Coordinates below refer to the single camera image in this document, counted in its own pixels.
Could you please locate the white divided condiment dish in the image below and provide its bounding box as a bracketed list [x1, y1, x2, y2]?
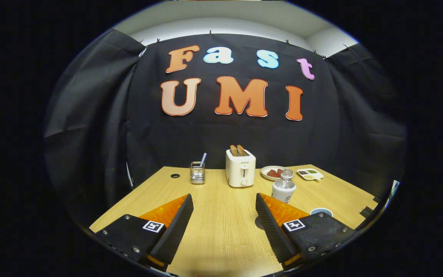
[296, 168, 324, 181]

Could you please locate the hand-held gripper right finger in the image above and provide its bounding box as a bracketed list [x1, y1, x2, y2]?
[255, 192, 356, 270]

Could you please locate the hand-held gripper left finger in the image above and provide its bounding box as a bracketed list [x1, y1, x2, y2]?
[95, 194, 194, 273]

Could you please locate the clear juice bottle white label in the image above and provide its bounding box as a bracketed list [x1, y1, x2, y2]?
[271, 169, 296, 204]

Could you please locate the metal mesh straw holder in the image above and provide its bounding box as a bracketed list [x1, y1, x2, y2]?
[190, 162, 206, 184]

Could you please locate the wooden table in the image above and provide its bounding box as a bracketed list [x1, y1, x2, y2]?
[89, 165, 380, 277]

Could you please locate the white round plate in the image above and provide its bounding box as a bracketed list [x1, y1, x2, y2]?
[261, 165, 285, 181]

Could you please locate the white toaster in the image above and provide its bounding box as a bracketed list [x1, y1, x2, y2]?
[225, 148, 256, 188]

